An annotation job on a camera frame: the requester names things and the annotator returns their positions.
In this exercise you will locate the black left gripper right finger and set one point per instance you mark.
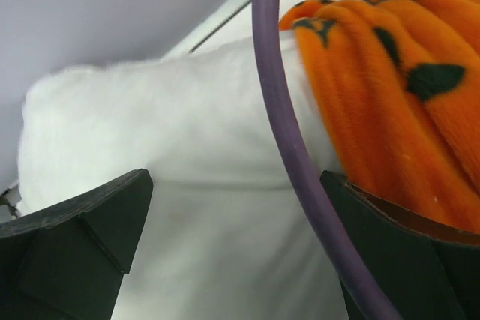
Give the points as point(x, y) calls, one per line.
point(427, 270)

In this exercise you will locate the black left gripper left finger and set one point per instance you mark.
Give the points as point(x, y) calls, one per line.
point(68, 261)

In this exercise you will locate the aluminium frame rail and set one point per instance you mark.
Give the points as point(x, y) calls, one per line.
point(215, 24)

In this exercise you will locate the orange patterned plush pillowcase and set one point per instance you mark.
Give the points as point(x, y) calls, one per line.
point(397, 86)

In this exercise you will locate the white pillow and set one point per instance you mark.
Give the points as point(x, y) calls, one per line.
point(225, 236)

